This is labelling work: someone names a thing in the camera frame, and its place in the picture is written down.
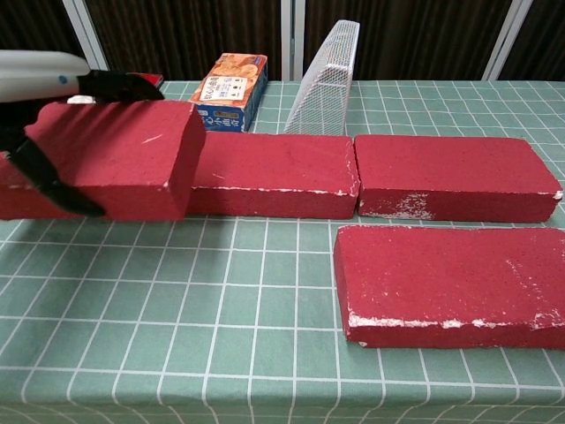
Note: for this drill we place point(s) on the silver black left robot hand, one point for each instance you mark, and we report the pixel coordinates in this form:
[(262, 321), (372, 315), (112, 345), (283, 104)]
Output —
[(35, 75)]

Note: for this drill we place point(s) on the red brick with thin scratch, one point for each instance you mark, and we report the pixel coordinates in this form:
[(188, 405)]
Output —
[(132, 150)]

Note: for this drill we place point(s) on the red brick with chipped edge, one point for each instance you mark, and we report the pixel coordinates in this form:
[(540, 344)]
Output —
[(441, 274)]

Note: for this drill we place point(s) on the dark ribbed partition panel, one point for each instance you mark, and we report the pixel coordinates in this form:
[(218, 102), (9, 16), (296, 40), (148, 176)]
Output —
[(419, 35), (31, 26), (185, 31), (543, 40)]

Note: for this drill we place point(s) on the red flat ink pad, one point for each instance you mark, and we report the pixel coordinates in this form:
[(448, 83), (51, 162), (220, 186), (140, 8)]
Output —
[(154, 79)]

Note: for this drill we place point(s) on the red foam brick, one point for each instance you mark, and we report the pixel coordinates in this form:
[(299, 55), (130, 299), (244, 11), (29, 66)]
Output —
[(450, 163), (17, 199), (282, 163)]

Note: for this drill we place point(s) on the orange and blue cookie box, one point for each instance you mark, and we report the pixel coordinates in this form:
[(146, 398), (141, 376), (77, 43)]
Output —
[(234, 84)]

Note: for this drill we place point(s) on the green checked tablecloth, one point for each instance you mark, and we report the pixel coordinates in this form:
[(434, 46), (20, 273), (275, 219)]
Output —
[(220, 309)]

